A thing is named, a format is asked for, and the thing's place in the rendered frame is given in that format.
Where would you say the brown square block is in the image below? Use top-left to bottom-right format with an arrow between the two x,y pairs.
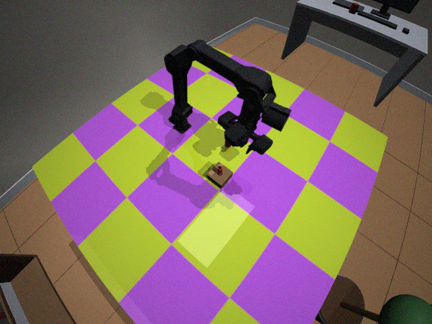
207,162 -> 233,189

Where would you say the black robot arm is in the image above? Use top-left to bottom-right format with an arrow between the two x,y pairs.
164,40 -> 291,148

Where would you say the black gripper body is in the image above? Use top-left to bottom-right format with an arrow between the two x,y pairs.
218,111 -> 273,155

